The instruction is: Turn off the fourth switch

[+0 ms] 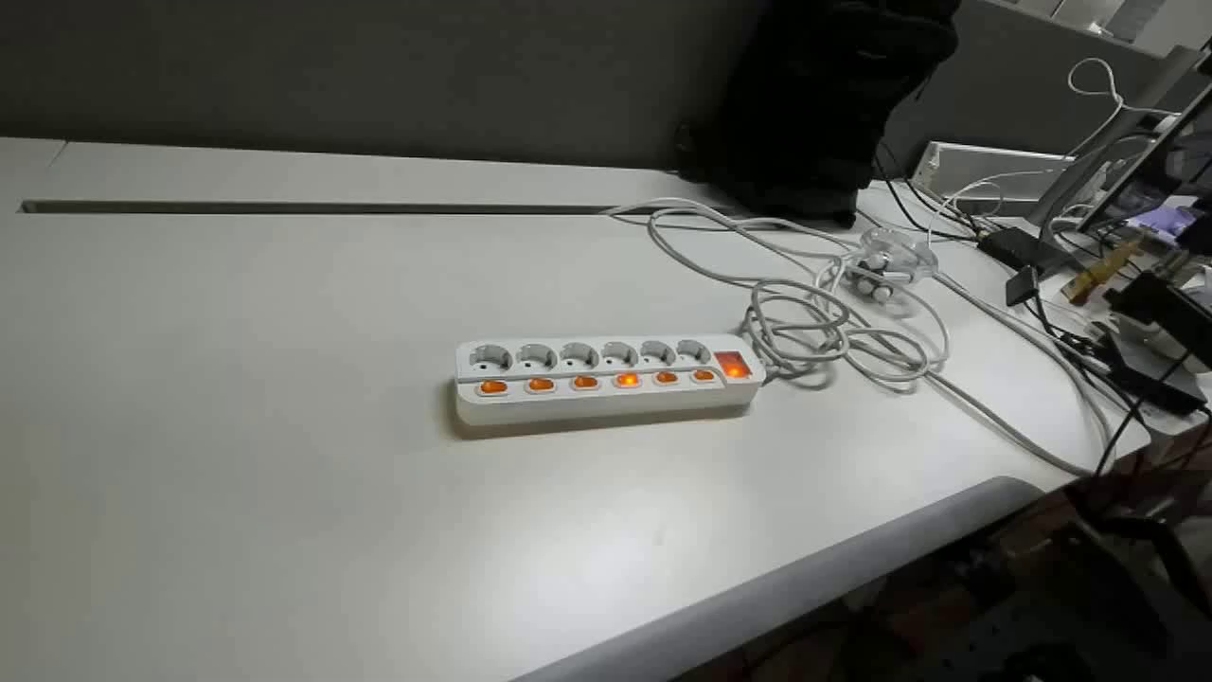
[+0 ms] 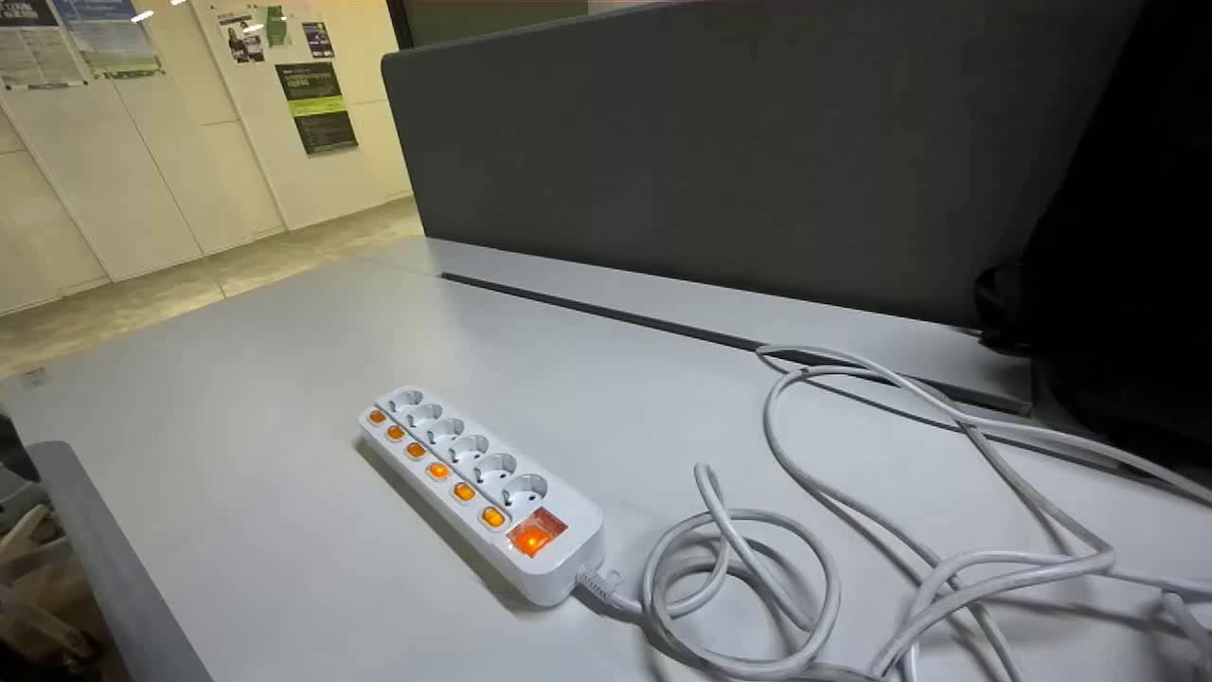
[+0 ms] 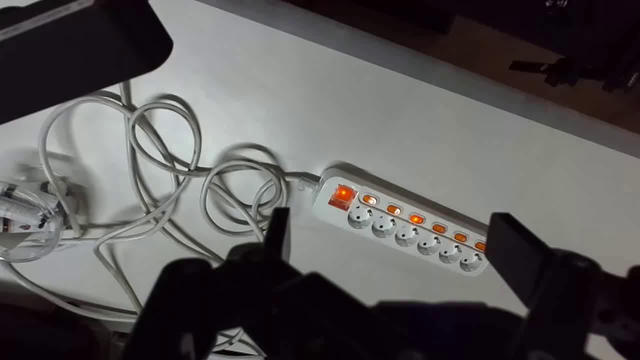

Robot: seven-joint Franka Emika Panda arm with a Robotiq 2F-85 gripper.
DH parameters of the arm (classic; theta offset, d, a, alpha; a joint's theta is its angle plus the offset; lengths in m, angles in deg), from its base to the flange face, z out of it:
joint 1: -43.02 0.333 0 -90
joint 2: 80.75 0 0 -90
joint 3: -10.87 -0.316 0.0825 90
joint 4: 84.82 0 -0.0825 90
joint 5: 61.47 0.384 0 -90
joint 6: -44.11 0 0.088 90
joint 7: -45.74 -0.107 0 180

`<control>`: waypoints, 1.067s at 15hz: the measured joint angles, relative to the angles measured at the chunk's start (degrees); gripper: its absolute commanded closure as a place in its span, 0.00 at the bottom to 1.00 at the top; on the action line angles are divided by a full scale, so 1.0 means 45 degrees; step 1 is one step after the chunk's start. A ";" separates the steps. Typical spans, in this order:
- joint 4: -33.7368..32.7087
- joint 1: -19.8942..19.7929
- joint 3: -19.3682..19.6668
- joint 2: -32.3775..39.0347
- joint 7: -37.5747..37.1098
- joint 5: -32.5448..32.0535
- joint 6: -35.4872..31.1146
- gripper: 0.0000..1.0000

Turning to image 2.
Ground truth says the white text wall poster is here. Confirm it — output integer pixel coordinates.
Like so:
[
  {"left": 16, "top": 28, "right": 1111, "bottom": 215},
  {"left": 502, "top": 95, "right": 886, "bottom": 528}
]
[{"left": 0, "top": 0, "right": 92, "bottom": 95}]

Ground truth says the thin white cable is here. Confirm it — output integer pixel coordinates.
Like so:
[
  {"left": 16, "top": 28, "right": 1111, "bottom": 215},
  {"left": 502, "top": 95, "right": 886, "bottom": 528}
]
[{"left": 752, "top": 337, "right": 1212, "bottom": 513}]

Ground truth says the blue green wall poster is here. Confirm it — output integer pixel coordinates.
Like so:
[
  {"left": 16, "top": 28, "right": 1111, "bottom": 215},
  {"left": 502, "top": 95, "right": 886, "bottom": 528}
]
[{"left": 49, "top": 0, "right": 172, "bottom": 83}]

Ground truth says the small blue wall note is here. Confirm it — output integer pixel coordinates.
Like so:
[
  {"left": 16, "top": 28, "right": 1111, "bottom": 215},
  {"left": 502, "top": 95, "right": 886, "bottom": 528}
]
[{"left": 300, "top": 16, "right": 339, "bottom": 59}]

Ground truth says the grey desk partition panel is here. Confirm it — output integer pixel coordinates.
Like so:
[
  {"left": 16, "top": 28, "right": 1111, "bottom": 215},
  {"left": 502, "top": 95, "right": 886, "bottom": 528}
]
[{"left": 380, "top": 0, "right": 1149, "bottom": 331}]

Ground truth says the small green wall note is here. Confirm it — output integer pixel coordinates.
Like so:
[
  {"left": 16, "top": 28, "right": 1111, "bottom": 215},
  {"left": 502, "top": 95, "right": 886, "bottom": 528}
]
[{"left": 260, "top": 4, "right": 294, "bottom": 53}]

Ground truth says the dark poster with green stripe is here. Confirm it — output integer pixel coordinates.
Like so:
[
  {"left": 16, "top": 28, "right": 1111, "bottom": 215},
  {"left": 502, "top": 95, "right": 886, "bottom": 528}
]
[{"left": 271, "top": 59, "right": 362, "bottom": 158}]

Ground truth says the small dark photo poster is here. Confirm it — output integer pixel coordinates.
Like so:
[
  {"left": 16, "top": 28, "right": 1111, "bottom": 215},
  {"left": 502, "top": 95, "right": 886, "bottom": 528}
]
[{"left": 217, "top": 11, "right": 270, "bottom": 68}]

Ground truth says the white power strip cable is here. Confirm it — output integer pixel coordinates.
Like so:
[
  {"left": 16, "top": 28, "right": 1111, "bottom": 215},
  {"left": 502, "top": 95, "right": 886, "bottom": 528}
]
[{"left": 572, "top": 462, "right": 1212, "bottom": 682}]

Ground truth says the white six-socket power strip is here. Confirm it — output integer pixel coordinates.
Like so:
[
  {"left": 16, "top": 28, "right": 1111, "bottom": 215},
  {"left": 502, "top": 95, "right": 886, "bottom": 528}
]
[{"left": 357, "top": 381, "right": 611, "bottom": 609}]

